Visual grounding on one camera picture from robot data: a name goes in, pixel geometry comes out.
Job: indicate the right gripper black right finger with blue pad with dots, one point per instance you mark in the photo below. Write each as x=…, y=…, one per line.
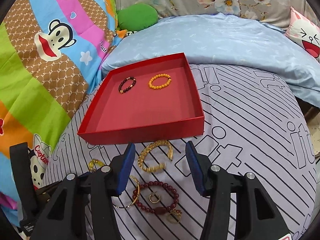
x=257, y=216

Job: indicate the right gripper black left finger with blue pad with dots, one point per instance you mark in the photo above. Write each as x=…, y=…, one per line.
x=63, y=217

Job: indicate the red shallow jewelry box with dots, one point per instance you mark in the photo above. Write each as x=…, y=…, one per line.
x=145, y=101

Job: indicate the thin gold bangle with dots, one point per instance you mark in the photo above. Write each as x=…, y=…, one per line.
x=135, y=197

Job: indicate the grey striped duvet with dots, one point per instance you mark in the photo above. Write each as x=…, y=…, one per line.
x=252, y=123

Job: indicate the small gold hoop earring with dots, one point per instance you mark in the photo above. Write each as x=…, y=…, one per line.
x=154, y=198

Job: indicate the wide gold cuff bangle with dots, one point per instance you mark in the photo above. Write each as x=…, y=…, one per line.
x=147, y=149

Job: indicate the colourful monkey cartoon quilt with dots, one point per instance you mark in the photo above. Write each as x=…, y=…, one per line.
x=51, y=55

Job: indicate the light blue pillow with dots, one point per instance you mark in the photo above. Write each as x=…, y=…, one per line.
x=223, y=39

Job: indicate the pink cartoon face pillow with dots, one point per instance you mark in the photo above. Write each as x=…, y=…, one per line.
x=304, y=33

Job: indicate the green plush cushion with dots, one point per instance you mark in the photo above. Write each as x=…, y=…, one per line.
x=137, y=17

